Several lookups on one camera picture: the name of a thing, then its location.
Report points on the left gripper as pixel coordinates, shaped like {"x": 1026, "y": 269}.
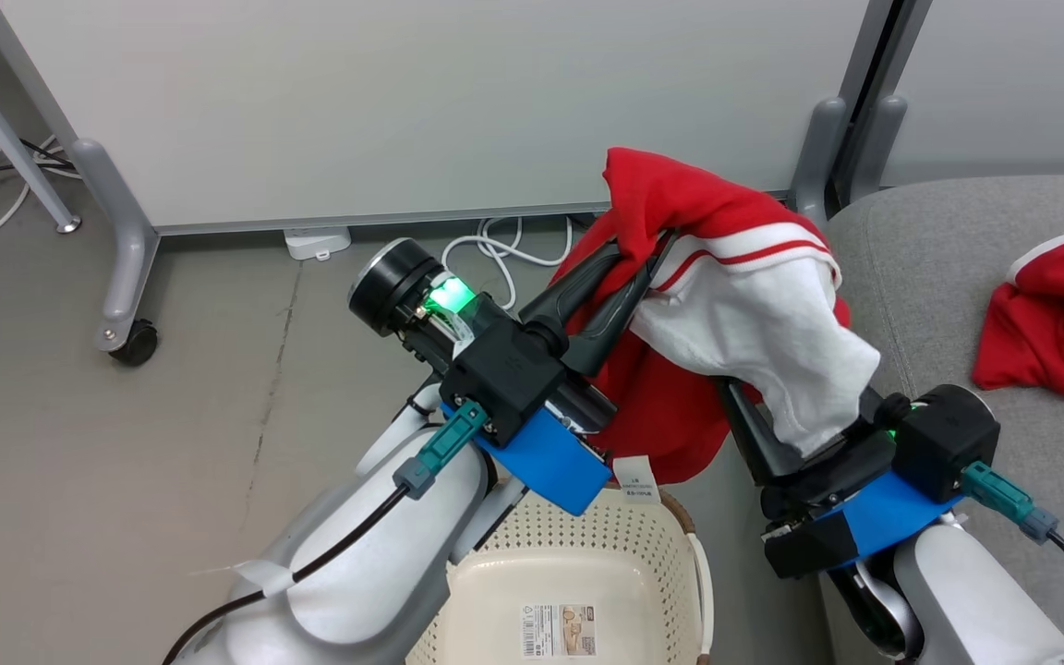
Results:
{"x": 453, "y": 305}

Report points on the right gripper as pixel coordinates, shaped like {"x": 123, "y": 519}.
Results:
{"x": 828, "y": 476}

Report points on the red white striped-cuff garment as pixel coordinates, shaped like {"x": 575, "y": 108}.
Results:
{"x": 680, "y": 194}

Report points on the red fleece garment white trim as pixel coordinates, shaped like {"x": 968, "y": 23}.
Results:
{"x": 1058, "y": 314}

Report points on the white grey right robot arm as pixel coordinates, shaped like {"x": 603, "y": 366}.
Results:
{"x": 957, "y": 600}

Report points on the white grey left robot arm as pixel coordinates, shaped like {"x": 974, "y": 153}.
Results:
{"x": 356, "y": 573}

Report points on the cream perforated laundry basket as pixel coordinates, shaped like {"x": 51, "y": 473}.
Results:
{"x": 578, "y": 563}

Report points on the grey fabric sofa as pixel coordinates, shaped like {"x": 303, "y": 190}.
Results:
{"x": 938, "y": 277}

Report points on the grey partition foot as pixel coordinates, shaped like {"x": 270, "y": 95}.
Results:
{"x": 818, "y": 148}
{"x": 878, "y": 139}
{"x": 130, "y": 259}

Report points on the barcode sticker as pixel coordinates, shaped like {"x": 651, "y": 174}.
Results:
{"x": 558, "y": 631}

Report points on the white power adapter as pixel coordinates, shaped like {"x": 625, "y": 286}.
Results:
{"x": 318, "y": 243}

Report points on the large white partition board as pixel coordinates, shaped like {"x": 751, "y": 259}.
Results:
{"x": 403, "y": 92}

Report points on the narrow white partition board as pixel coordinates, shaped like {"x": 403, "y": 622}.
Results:
{"x": 1003, "y": 83}

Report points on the black caster wheel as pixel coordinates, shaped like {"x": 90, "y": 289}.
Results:
{"x": 137, "y": 344}

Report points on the grey metal desk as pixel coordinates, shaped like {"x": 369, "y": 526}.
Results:
{"x": 6, "y": 129}

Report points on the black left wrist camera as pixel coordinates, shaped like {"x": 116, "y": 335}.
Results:
{"x": 504, "y": 374}

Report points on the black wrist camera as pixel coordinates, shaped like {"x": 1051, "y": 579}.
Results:
{"x": 504, "y": 374}
{"x": 948, "y": 448}

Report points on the blue right camera mount plate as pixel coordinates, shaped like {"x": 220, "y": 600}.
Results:
{"x": 892, "y": 517}

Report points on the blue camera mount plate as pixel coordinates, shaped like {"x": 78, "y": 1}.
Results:
{"x": 550, "y": 462}
{"x": 892, "y": 517}

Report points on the blue left camera mount plate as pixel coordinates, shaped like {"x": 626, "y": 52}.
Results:
{"x": 550, "y": 462}

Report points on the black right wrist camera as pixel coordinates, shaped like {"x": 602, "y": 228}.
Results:
{"x": 948, "y": 448}

